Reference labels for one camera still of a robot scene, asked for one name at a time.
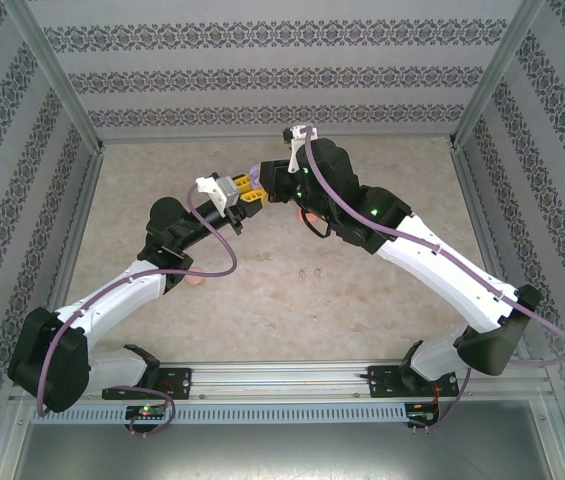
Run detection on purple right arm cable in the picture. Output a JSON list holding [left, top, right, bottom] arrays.
[[301, 125, 565, 431]]

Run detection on aluminium frame rail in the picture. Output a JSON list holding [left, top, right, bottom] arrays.
[[41, 147, 106, 321], [450, 147, 531, 361]]

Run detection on grey metal panel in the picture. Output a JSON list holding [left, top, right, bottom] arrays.
[[0, 422, 565, 480]]

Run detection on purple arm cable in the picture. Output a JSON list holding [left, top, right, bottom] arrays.
[[35, 182, 238, 440], [301, 125, 565, 431]]

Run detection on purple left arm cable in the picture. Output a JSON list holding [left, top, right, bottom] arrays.
[[35, 182, 238, 440]]

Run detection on aluminium frame post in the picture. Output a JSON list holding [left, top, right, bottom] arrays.
[[0, 0, 108, 154], [446, 0, 548, 151]]

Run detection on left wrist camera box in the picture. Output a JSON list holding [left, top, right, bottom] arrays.
[[194, 174, 241, 217]]

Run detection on wide aluminium mounting rail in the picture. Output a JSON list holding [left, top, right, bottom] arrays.
[[9, 362, 553, 404]]

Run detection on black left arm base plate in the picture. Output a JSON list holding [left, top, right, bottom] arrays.
[[101, 367, 193, 401]]

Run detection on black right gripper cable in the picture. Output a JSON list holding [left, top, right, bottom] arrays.
[[300, 209, 334, 239]]

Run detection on slotted grey cable duct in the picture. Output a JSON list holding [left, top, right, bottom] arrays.
[[29, 403, 408, 425]]

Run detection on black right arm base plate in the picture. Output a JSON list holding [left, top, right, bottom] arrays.
[[367, 364, 461, 400]]

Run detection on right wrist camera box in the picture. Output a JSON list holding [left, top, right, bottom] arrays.
[[280, 124, 320, 175]]

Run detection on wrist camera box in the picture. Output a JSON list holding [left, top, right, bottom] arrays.
[[194, 174, 241, 217], [280, 124, 320, 175]]

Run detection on grey wall base strip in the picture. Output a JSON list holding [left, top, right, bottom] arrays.
[[100, 133, 453, 146]]

